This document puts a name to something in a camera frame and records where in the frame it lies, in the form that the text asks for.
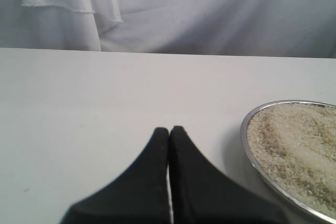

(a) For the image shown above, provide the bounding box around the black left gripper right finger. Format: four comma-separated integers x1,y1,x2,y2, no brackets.
169,126,289,223

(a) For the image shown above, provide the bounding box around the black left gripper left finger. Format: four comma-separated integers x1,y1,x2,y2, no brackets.
61,127,169,223

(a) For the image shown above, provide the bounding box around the round steel rice tray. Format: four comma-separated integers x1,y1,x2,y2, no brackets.
240,100,335,223

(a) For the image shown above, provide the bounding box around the white backdrop curtain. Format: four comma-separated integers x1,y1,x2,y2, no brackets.
1,0,335,58

